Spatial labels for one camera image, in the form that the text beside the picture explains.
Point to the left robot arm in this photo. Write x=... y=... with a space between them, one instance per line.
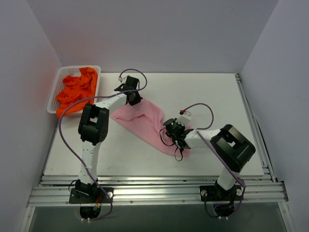
x=93 y=129

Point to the pink t-shirt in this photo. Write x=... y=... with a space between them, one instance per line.
x=145 y=120

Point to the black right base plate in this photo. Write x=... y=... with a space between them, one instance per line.
x=218 y=194

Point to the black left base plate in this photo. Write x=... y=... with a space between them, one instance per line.
x=96 y=195

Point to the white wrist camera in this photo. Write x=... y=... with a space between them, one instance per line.
x=122 y=79
x=185 y=118

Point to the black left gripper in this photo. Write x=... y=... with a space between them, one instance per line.
x=134 y=98

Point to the orange t-shirt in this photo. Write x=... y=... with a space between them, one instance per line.
x=77 y=88

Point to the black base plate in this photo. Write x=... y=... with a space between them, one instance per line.
x=96 y=195
x=218 y=194

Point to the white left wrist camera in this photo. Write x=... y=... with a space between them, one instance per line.
x=122 y=79

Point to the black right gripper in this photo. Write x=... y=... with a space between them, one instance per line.
x=177 y=139

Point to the aluminium mounting rail frame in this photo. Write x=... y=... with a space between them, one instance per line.
x=141 y=175

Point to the white plastic basket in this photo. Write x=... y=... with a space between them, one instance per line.
x=58 y=85

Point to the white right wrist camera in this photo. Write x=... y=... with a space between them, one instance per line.
x=185 y=118

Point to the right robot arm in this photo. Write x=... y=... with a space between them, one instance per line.
x=231 y=148

